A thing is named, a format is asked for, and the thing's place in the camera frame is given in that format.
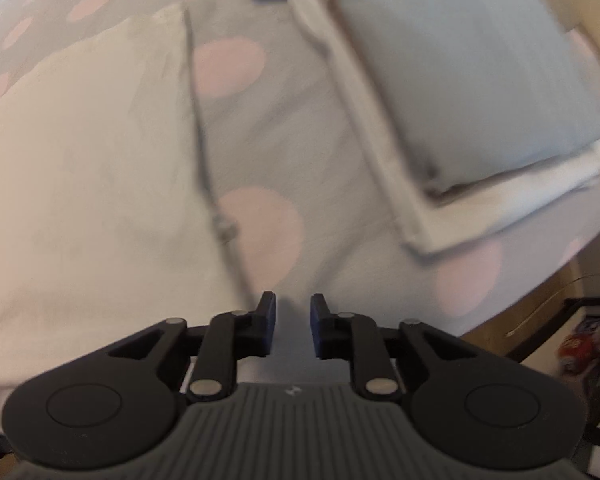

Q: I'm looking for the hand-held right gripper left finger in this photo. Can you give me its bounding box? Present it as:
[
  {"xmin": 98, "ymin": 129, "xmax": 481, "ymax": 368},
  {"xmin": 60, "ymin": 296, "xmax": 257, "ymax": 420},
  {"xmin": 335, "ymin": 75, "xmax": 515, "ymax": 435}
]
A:
[{"xmin": 107, "ymin": 291, "xmax": 277, "ymax": 403}]

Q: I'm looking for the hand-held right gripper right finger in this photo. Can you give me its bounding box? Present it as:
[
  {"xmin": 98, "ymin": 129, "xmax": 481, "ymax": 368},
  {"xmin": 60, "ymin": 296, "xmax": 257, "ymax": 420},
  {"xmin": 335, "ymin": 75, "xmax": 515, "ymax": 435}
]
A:
[{"xmin": 310, "ymin": 293, "xmax": 481, "ymax": 402}]

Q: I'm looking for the cream t-shirt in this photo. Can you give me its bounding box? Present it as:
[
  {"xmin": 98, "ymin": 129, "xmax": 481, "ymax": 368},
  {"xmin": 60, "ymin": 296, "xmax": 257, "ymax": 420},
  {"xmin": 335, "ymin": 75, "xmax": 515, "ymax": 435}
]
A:
[{"xmin": 0, "ymin": 2, "xmax": 257, "ymax": 391}]

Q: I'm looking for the folded white garment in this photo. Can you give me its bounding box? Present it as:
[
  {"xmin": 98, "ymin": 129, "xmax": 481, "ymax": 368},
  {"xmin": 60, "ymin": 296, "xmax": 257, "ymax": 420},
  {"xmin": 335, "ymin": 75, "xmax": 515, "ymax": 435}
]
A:
[{"xmin": 287, "ymin": 0, "xmax": 600, "ymax": 257}]

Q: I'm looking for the bed with pink-dotted sheet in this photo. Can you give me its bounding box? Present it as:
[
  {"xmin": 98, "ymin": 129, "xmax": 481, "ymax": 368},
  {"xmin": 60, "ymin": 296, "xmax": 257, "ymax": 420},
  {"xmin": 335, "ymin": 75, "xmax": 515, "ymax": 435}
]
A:
[{"xmin": 0, "ymin": 0, "xmax": 600, "ymax": 391}]

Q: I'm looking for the red colourful packet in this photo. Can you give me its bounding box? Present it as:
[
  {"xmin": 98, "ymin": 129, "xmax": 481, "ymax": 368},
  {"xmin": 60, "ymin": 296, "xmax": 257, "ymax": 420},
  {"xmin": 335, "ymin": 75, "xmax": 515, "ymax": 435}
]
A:
[{"xmin": 557, "ymin": 330, "xmax": 600, "ymax": 376}]

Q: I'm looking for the black metal rack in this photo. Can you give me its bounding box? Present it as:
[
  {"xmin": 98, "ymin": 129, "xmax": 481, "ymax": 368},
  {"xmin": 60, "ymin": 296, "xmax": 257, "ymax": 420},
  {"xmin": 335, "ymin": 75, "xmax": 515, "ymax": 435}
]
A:
[{"xmin": 505, "ymin": 297, "xmax": 600, "ymax": 477}]

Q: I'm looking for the folded light blue garment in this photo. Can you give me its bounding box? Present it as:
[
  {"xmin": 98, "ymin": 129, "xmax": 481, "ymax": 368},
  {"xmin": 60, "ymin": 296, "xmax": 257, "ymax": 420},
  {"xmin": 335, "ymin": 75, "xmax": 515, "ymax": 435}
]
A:
[{"xmin": 320, "ymin": 0, "xmax": 600, "ymax": 194}]

